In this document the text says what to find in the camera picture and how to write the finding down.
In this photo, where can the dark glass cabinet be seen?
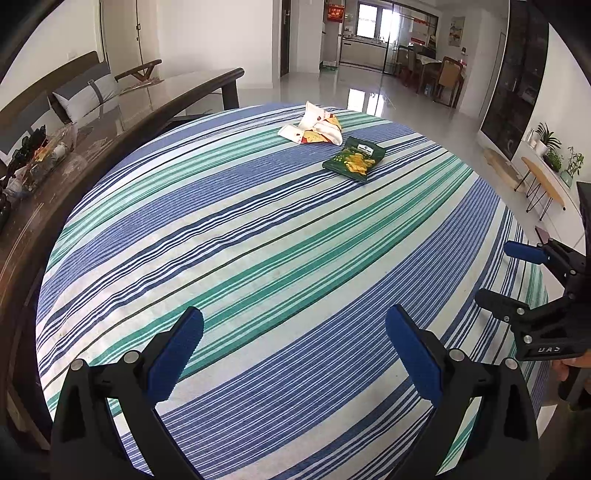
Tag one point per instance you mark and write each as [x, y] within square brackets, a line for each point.
[520, 78]

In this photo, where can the dark wooden sofa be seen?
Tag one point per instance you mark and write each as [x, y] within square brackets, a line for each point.
[35, 106]

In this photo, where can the wooden dining chair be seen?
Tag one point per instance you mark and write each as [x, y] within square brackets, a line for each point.
[450, 77]

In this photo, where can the clear snack tray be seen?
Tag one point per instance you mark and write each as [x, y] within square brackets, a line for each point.
[37, 156]

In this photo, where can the potted plant on cabinet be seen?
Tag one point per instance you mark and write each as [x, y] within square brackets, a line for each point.
[547, 140]

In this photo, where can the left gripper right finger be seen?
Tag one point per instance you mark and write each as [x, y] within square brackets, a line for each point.
[482, 425]

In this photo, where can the wooden side table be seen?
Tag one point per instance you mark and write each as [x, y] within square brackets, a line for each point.
[540, 191]

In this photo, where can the grey white cushion right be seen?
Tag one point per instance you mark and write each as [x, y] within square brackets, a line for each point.
[85, 92]

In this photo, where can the dark entrance door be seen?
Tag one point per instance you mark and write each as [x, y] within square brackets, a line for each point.
[285, 37]

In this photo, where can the green chips bag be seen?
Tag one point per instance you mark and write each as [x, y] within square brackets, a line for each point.
[357, 159]

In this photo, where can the dark wooden coffee table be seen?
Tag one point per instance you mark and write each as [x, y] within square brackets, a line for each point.
[32, 230]

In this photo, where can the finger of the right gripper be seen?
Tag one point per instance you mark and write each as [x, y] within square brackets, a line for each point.
[534, 254]
[502, 307]

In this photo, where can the person's right hand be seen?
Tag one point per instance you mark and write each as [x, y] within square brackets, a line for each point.
[562, 367]

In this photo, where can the striped blue green tablecloth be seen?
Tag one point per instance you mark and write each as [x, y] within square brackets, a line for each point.
[294, 268]

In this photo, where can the white wrapper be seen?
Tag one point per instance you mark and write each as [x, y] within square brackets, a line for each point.
[316, 126]

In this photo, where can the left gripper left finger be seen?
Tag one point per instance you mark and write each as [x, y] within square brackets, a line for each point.
[85, 443]

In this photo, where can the round beige floor cushion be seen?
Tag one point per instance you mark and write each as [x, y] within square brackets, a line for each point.
[504, 169]

